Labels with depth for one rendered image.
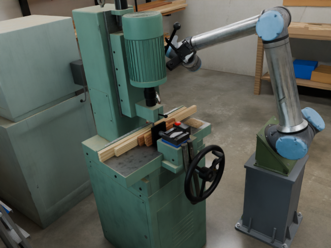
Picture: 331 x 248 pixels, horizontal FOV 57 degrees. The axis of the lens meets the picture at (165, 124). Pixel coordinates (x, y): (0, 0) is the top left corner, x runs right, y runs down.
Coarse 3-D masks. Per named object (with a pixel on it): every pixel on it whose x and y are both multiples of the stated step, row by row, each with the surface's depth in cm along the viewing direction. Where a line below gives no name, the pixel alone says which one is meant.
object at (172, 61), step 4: (176, 56) 155; (172, 60) 154; (176, 60) 154; (180, 60) 155; (168, 64) 153; (172, 64) 153; (176, 64) 153; (180, 64) 156; (168, 68) 154; (172, 68) 153
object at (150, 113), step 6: (138, 102) 155; (144, 102) 154; (138, 108) 154; (144, 108) 150; (150, 108) 148; (156, 108) 147; (162, 108) 150; (138, 114) 156; (144, 114) 152; (150, 114) 148; (156, 114) 148; (150, 120) 150; (156, 120) 149
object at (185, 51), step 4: (184, 40) 149; (184, 44) 149; (188, 44) 153; (180, 48) 149; (184, 48) 149; (188, 48) 150; (192, 48) 148; (176, 52) 149; (180, 52) 149; (184, 52) 149; (188, 52) 148; (192, 52) 150; (196, 52) 158; (180, 56) 148; (184, 56) 149; (192, 56) 158; (188, 60) 158; (192, 60) 158
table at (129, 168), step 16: (192, 128) 162; (208, 128) 164; (144, 144) 151; (112, 160) 141; (128, 160) 140; (144, 160) 139; (160, 160) 143; (112, 176) 138; (128, 176) 130; (144, 176) 138
